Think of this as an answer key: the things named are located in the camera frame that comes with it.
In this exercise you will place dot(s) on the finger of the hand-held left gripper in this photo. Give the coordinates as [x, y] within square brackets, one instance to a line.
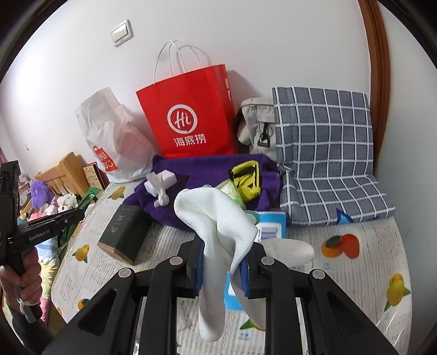
[70, 216]

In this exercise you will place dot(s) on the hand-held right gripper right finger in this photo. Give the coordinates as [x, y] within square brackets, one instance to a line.
[243, 276]

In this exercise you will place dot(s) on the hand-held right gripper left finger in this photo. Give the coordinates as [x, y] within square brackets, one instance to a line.
[199, 269]

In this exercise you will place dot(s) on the white microfibre cloth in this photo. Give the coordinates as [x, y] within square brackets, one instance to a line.
[211, 222]

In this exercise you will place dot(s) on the white sponge block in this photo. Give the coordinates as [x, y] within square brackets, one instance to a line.
[170, 179]

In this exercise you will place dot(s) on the person's left hand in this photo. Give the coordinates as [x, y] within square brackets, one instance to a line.
[29, 269]

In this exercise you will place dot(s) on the purple plush toy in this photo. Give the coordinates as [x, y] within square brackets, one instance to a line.
[41, 193]

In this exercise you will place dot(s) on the wooden headboard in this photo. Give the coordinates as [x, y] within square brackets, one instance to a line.
[65, 170]

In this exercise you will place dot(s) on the brown patterned box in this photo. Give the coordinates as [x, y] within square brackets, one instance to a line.
[95, 175]

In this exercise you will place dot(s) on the white sock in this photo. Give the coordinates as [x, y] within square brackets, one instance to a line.
[290, 252]

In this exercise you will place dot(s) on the dark green box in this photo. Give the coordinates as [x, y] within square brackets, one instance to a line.
[124, 232]

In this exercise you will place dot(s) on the blue and white packet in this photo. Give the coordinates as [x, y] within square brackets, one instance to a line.
[271, 225]

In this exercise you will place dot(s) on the green tissue packet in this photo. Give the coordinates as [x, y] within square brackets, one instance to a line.
[230, 189]

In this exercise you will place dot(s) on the white plastic bag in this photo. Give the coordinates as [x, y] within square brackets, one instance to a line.
[116, 143]

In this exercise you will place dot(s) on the crumpled white tissue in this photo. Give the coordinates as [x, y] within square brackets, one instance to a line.
[157, 187]

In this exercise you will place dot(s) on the purple towel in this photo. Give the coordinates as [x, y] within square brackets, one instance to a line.
[198, 174]

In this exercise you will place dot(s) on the fruit print bed mat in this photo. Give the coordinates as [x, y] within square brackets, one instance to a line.
[341, 273]

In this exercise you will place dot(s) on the grey checked cushion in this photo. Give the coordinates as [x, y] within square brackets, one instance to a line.
[324, 153]

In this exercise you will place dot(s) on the grey fabric bag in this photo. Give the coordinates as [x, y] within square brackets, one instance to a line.
[254, 126]

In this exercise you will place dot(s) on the red paper bag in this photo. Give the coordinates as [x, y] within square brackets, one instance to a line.
[191, 112]

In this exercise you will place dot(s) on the white light switch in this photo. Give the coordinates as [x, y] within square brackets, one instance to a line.
[122, 33]

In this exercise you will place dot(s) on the brown wooden door frame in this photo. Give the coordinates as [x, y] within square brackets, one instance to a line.
[375, 85]

